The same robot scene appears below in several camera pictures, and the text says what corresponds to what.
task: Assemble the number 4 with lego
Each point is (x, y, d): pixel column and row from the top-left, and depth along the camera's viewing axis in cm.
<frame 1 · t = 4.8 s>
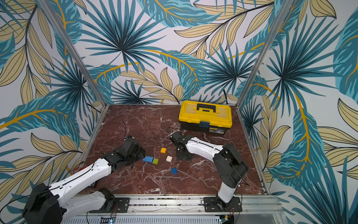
left hand: (142, 154, 83), fingers open
right hand: (183, 156, 89), fingers open
yellow black toolbox: (209, 117, 90), point 19 cm above the table
blue 2x4 lego brick: (148, 159, 89), point 3 cm above the table
lime green lego brick: (155, 161, 90), point 2 cm above the table
orange-yellow lego brick: (163, 150, 94), point 2 cm above the table
white lego brick: (168, 158, 90), point 3 cm above the table
dark blue lego brick: (174, 171, 85), point 2 cm above the table

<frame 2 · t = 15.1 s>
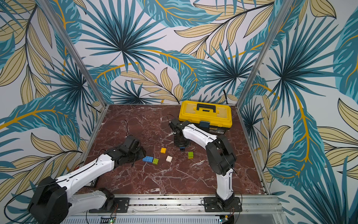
left hand: (143, 155, 84), fingers open
right hand: (180, 144, 92), fingers open
green lego brick: (190, 155, 90), point 4 cm above the table
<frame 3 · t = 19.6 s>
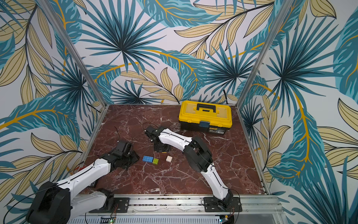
left hand: (137, 160, 86), fingers open
right hand: (161, 149, 93), fingers open
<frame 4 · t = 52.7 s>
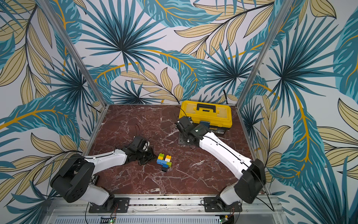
left hand: (157, 159, 87), fingers closed
right hand: (182, 138, 80), fingers open
blue 2x4 lego brick: (162, 162, 89), point 2 cm above the table
lime green lego brick: (169, 164, 87), point 3 cm above the table
white lego brick: (167, 159, 89), point 3 cm above the table
yellow lego brick: (160, 157, 90), point 3 cm above the table
